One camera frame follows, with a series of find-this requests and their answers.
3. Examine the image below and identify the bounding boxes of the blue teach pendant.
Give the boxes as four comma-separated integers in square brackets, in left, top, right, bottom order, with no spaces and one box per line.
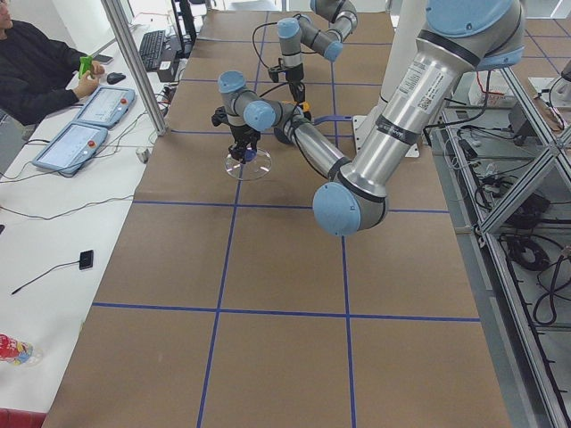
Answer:
[74,86,136,129]
[32,122,108,177]

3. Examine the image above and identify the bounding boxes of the aluminium frame post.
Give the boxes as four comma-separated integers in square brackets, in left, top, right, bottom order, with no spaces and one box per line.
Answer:
[101,0,167,136]

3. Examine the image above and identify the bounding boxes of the small black square device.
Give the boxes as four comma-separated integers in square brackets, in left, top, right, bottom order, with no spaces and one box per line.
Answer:
[79,250,95,270]

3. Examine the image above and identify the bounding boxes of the dark blue saucepan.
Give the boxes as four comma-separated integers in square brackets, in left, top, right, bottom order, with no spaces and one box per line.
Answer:
[273,115,352,145]

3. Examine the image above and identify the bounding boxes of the upper blue teach pendant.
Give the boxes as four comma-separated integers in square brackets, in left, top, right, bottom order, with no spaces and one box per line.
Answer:
[74,86,136,129]

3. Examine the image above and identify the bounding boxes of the person in black sweater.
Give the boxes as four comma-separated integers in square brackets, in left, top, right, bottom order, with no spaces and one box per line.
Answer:
[1,1,85,127]

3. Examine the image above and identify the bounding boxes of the red patterned plastic bag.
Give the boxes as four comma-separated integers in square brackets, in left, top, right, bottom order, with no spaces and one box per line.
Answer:
[0,333,44,366]

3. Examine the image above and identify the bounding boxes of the green handheld object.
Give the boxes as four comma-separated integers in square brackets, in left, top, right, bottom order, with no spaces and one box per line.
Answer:
[78,55,93,78]

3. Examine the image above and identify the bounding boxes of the glass pot lid blue knob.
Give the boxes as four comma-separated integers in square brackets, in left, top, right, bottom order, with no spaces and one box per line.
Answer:
[224,147,272,181]

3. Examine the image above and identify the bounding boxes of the black computer keyboard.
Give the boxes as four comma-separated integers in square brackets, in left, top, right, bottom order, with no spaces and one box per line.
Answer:
[139,30,165,71]

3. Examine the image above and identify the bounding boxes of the lower blue teach pendant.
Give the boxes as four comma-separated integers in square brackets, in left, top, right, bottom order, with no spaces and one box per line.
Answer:
[32,122,108,177]

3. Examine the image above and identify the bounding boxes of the black computer mouse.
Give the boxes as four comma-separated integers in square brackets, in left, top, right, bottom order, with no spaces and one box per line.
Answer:
[106,72,126,85]

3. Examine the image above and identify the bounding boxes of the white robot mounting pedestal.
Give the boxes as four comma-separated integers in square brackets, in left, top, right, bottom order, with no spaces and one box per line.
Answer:
[352,0,427,152]

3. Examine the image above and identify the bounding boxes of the aluminium side rack frame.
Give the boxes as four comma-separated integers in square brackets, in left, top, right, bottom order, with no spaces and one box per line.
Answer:
[427,26,571,428]

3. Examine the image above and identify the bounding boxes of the black smartphone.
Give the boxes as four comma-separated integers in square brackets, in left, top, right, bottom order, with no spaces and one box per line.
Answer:
[93,54,113,64]

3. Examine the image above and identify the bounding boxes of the person's hand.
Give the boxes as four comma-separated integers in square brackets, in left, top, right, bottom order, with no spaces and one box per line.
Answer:
[72,61,105,100]

